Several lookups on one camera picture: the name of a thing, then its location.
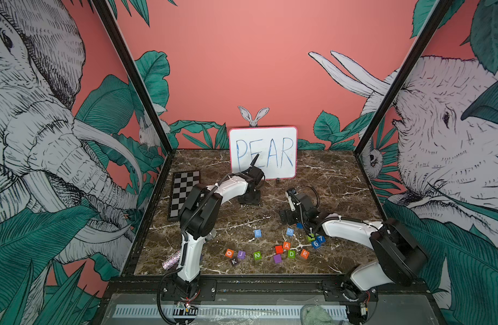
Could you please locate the orange A block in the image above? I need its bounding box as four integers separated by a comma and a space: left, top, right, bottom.
282, 242, 291, 251

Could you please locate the orange R block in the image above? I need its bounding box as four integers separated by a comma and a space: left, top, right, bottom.
300, 249, 310, 259

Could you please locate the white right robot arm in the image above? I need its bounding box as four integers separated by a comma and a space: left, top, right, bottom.
280, 188, 429, 301

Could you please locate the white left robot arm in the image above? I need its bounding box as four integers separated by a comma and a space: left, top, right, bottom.
177, 166, 265, 284

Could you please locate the blue 7 block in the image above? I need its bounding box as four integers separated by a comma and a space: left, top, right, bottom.
317, 235, 326, 245

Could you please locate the blue 6 block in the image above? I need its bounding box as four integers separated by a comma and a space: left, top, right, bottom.
311, 240, 321, 249

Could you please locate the pink framed whiteboard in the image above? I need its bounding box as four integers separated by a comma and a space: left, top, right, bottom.
229, 126, 298, 180

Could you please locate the red block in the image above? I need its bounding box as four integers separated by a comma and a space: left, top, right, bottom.
275, 245, 284, 255

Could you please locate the green 2 block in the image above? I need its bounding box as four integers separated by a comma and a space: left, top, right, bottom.
253, 251, 262, 261

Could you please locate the black white checkerboard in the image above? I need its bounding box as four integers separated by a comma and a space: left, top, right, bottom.
167, 171, 200, 222

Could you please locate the orange O block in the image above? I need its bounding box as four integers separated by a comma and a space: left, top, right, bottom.
225, 249, 235, 259

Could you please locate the green cloth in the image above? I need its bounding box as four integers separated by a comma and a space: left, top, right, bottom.
300, 305, 345, 325

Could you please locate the glitter toy microphone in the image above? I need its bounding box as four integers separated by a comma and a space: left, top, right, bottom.
161, 233, 217, 271

